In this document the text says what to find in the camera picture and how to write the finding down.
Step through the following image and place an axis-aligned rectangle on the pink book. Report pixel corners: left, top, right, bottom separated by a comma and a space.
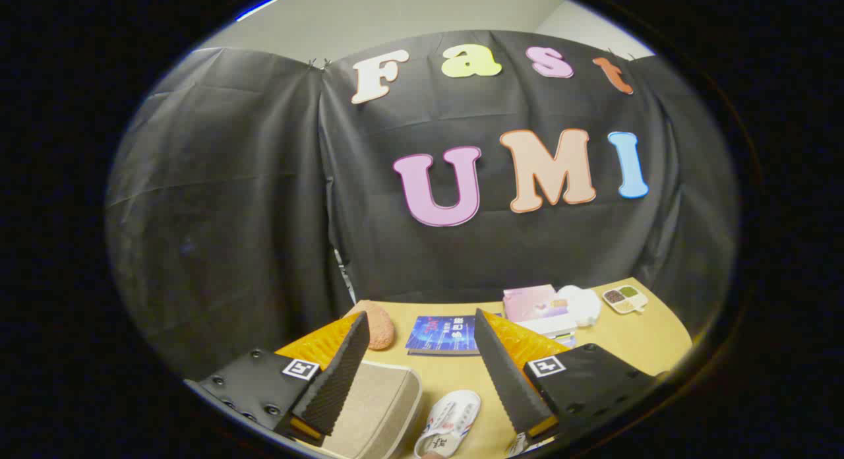
502, 285, 572, 324

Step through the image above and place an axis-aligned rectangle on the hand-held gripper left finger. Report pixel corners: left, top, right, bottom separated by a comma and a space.
185, 311, 371, 446

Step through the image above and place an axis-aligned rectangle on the white book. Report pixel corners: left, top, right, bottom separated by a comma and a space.
516, 314, 578, 338

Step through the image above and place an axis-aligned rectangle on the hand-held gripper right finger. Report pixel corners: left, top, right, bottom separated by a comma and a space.
474, 308, 660, 446

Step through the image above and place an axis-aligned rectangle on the blue book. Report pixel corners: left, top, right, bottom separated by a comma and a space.
405, 314, 503, 356

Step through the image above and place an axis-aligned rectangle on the divided snack tray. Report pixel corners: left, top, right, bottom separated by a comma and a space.
601, 285, 649, 315

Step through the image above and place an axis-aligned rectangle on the beige fabric storage box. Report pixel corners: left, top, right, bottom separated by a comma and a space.
300, 360, 424, 459

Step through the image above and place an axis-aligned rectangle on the white cloth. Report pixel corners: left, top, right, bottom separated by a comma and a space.
556, 285, 602, 328

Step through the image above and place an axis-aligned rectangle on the pink knitted hat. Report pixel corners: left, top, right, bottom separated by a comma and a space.
348, 300, 396, 351

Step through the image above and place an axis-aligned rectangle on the black backdrop cloth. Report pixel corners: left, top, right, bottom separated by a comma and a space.
105, 30, 739, 381

